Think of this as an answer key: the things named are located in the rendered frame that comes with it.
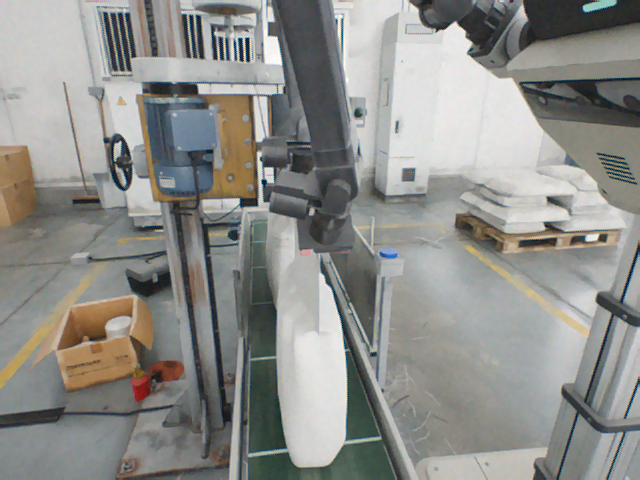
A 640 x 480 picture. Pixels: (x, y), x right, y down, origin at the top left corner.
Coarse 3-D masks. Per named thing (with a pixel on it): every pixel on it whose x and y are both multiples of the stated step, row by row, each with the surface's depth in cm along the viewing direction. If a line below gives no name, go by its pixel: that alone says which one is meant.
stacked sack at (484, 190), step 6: (474, 186) 391; (480, 186) 378; (486, 186) 371; (480, 192) 378; (486, 192) 367; (492, 192) 357; (492, 198) 357; (498, 198) 345; (504, 198) 340; (510, 198) 339; (516, 198) 339; (522, 198) 339; (528, 198) 340; (534, 198) 340; (540, 198) 340; (504, 204) 339; (510, 204) 339; (516, 204) 338; (522, 204) 339; (528, 204) 340; (534, 204) 340; (540, 204) 340
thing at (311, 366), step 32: (288, 288) 104; (320, 288) 103; (288, 320) 95; (320, 320) 89; (288, 352) 94; (320, 352) 91; (288, 384) 96; (320, 384) 92; (288, 416) 98; (320, 416) 95; (288, 448) 103; (320, 448) 99
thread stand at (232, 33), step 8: (208, 16) 90; (216, 16) 90; (224, 16) 90; (232, 16) 90; (240, 16) 91; (232, 24) 100; (216, 32) 115; (224, 32) 114; (232, 32) 105; (240, 32) 114; (232, 40) 108; (232, 48) 108; (232, 56) 109
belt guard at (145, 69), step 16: (144, 64) 88; (160, 64) 87; (176, 64) 88; (192, 64) 91; (208, 64) 93; (224, 64) 97; (240, 64) 100; (256, 64) 103; (272, 64) 107; (144, 80) 90; (160, 80) 89; (176, 80) 89; (192, 80) 91; (208, 80) 94; (224, 80) 98; (240, 80) 101; (256, 80) 105; (272, 80) 108
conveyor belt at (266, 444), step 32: (256, 224) 300; (256, 256) 241; (256, 288) 202; (256, 320) 173; (256, 352) 152; (256, 384) 136; (352, 384) 136; (256, 416) 122; (352, 416) 122; (256, 448) 111; (352, 448) 111
